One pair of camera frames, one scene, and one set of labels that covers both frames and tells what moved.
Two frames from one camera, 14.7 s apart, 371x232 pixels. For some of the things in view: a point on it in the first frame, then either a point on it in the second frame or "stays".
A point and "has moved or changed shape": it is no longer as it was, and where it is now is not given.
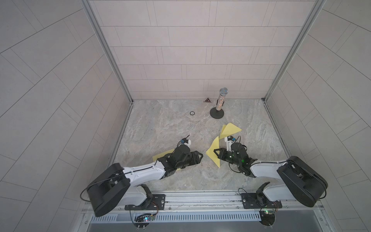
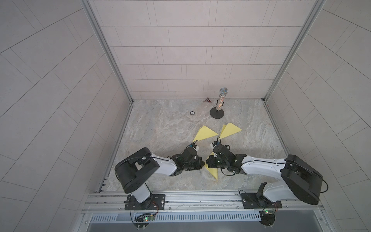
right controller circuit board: (267, 218) stays
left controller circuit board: (143, 220) stays
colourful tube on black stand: (216, 112) stays
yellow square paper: (154, 158) -> (214, 170)
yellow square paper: (210, 152) has moved or changed shape
